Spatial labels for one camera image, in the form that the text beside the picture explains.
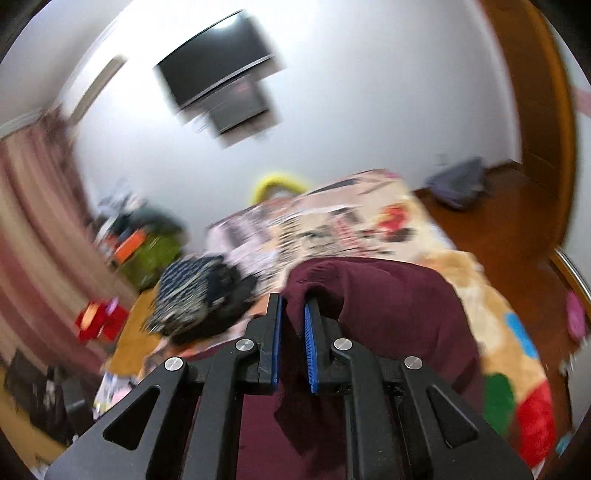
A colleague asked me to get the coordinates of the large wall television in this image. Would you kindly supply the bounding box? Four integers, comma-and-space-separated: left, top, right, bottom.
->
155, 10, 283, 110

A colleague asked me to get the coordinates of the green patterned cloth cabinet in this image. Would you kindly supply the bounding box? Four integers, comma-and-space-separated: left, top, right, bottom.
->
115, 232, 182, 292

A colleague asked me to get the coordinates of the red gift box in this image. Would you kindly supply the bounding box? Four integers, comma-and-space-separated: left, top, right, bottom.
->
99, 299, 128, 342

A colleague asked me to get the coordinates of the orange box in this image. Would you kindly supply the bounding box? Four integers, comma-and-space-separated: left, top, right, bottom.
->
113, 229, 146, 265

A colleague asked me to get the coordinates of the navy patterned folded garment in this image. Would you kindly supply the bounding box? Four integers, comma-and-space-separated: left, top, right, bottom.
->
143, 256, 242, 337

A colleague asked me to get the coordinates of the dark bag on floor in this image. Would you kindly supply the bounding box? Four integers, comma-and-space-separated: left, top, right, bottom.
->
426, 157, 487, 210

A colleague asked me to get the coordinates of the red plush toy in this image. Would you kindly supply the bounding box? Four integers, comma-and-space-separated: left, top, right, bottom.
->
75, 302, 116, 344

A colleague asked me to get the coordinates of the yellow round object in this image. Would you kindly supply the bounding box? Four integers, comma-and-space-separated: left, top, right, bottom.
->
250, 173, 308, 205

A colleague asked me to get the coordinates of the bamboo lap desk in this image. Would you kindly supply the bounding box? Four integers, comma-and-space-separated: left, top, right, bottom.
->
101, 288, 160, 378

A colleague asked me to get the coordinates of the maroon button-up shirt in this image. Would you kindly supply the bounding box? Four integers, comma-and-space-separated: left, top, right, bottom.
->
193, 256, 486, 480

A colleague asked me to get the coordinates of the small wall monitor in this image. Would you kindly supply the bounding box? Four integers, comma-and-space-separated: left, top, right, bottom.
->
201, 75, 277, 137

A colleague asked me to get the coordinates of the printed bed blanket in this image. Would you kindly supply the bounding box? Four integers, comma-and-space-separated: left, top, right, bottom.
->
98, 168, 558, 471

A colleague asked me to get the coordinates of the striped pink curtain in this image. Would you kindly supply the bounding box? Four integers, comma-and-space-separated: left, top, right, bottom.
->
1, 110, 136, 377

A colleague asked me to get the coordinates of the black folded garment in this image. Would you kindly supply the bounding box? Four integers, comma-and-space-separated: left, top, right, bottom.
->
170, 275, 259, 345

